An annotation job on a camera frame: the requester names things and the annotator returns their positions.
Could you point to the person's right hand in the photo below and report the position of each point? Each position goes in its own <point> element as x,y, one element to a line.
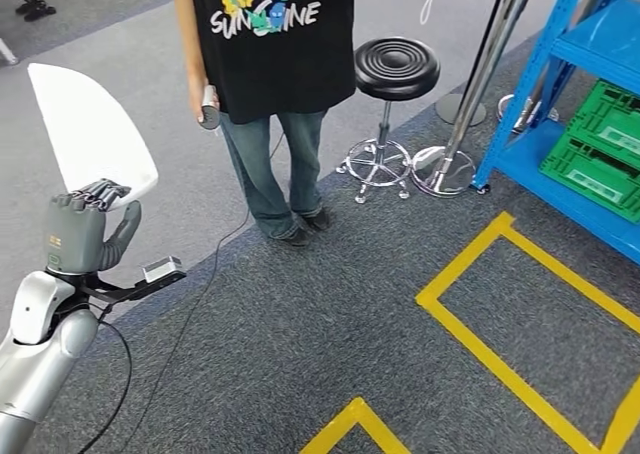
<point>196,96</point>

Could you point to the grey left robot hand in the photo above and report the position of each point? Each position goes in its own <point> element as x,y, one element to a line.
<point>75,236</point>

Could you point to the grey handheld controller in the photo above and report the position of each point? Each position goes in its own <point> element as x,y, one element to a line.
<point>210,113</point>

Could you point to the white curved plastic part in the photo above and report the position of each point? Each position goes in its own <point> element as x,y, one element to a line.
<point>90,133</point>

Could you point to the person's right forearm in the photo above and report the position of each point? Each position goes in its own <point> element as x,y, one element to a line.
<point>187,34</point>

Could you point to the blue metal shelf rack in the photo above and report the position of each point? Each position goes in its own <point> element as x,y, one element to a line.
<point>590,47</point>

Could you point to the person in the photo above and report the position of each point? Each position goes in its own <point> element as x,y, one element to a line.
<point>275,60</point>

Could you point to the black stool chrome base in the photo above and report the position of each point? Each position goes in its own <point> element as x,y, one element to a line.
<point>395,67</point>

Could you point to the green plastic crate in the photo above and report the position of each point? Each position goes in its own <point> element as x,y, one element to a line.
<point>610,116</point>
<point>585,173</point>

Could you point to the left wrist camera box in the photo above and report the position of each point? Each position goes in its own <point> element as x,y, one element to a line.
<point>162,269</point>

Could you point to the chrome stanchion post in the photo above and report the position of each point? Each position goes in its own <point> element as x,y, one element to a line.
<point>530,113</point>
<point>475,80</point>

